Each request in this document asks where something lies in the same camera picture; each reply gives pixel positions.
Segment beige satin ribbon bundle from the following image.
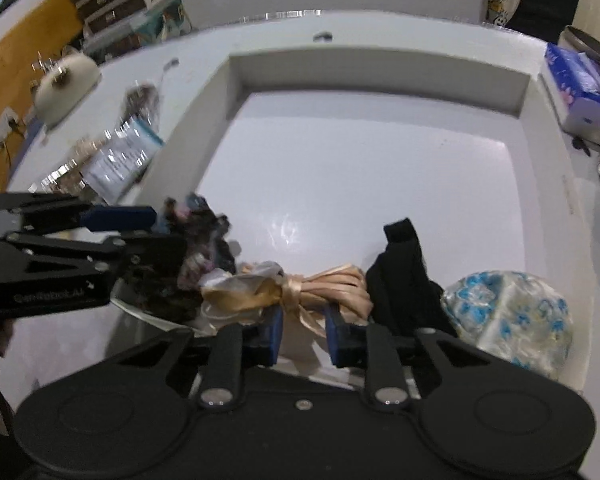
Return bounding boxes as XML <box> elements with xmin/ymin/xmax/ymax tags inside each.
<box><xmin>199</xmin><ymin>261</ymin><xmax>373</xmax><ymax>338</ymax></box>

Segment black fabric strap item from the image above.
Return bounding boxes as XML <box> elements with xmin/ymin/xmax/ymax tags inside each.
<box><xmin>366</xmin><ymin>218</ymin><xmax>457</xmax><ymax>337</ymax></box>

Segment white blue-topped sachet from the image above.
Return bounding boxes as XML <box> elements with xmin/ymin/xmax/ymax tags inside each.
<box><xmin>83</xmin><ymin>117</ymin><xmax>163</xmax><ymax>205</ymax></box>

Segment dark beads plastic bag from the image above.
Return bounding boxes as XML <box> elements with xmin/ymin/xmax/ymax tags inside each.
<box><xmin>120</xmin><ymin>82</ymin><xmax>161</xmax><ymax>130</ymax></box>

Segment blue floral fabric pouch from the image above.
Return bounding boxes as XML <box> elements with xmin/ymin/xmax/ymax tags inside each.
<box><xmin>441</xmin><ymin>271</ymin><xmax>573</xmax><ymax>380</ymax></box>

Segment white cat-shaped ceramic pot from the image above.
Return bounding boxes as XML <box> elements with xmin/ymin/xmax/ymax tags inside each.
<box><xmin>31</xmin><ymin>48</ymin><xmax>102</xmax><ymax>129</ymax></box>

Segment white recessed tray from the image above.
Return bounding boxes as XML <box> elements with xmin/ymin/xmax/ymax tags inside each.
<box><xmin>109</xmin><ymin>46</ymin><xmax>594</xmax><ymax>396</ymax></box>

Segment blue tissue pack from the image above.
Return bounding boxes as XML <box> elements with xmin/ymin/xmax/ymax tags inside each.
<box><xmin>540</xmin><ymin>44</ymin><xmax>600</xmax><ymax>148</ymax></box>

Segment grey metal pot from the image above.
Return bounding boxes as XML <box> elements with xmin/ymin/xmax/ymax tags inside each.
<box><xmin>558</xmin><ymin>25</ymin><xmax>600</xmax><ymax>66</ymax></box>

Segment wall power outlet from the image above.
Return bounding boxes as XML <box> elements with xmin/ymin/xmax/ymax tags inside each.
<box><xmin>0</xmin><ymin>106</ymin><xmax>19</xmax><ymax>149</ymax></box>

